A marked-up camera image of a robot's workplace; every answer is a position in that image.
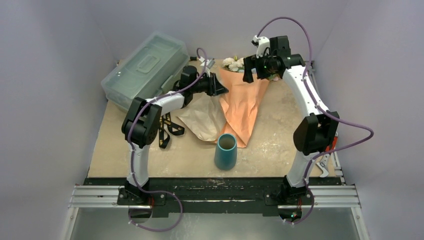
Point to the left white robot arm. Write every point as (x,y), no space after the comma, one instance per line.
(143,122)

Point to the aluminium frame rail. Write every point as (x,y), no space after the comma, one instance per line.
(106,196)

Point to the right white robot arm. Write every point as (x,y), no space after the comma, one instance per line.
(316,131)

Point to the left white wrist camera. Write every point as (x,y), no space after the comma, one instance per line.
(207,64)

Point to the black gold lettered ribbon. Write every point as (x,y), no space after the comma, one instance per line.
(168,128)

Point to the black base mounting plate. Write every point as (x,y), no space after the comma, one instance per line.
(161,196)

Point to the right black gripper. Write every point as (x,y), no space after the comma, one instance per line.
(250,68)

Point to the orange handled wrench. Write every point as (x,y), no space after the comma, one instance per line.
(322,164)

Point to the orange flower bouquet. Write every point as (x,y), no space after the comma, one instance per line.
(235,64)

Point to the teal ceramic vase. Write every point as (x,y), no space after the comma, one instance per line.
(225,156)

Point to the orange beige wrapping paper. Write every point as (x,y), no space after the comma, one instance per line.
(235,112)

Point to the translucent plastic storage box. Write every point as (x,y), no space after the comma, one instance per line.
(149,71)

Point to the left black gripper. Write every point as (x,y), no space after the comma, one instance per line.
(215,88)

